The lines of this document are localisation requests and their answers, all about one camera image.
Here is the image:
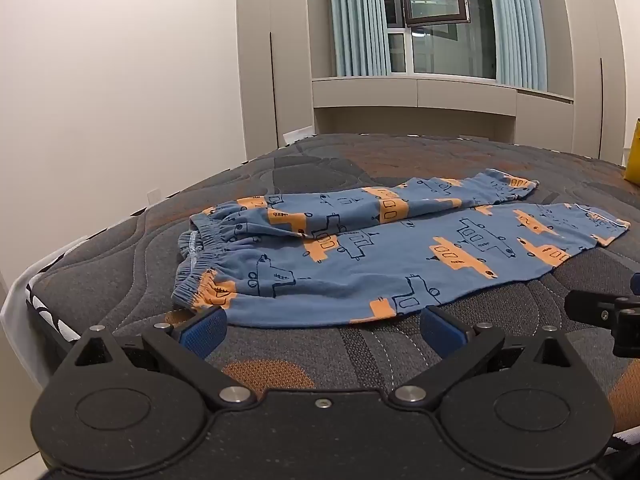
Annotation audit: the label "white bed sheet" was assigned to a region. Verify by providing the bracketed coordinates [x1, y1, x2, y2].
[0, 237, 93, 361]

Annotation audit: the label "beige wardrobe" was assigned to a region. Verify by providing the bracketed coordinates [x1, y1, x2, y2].
[542, 0, 629, 167]
[235, 0, 317, 162]

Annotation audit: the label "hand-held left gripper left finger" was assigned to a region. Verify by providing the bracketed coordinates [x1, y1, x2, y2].
[52, 307, 257, 411]

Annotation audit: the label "light blue curtain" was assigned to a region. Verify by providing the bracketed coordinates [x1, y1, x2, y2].
[484, 0, 549, 94]
[326, 0, 391, 77]

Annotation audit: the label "blue pants with orange print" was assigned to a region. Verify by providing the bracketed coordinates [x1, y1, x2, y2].
[171, 170, 631, 330]

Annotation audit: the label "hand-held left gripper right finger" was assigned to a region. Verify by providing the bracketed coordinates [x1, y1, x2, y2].
[389, 305, 591, 409]

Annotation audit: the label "grey and orange quilted mattress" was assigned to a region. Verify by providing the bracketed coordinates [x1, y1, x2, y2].
[25, 132, 640, 433]

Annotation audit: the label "yellow bag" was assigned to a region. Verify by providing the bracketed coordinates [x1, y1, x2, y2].
[622, 117, 640, 184]

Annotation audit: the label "beige window bench cabinet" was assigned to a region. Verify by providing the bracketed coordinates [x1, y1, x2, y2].
[311, 75, 575, 147]

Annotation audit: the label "glass window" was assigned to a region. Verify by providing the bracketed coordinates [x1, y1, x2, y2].
[379, 0, 499, 80]

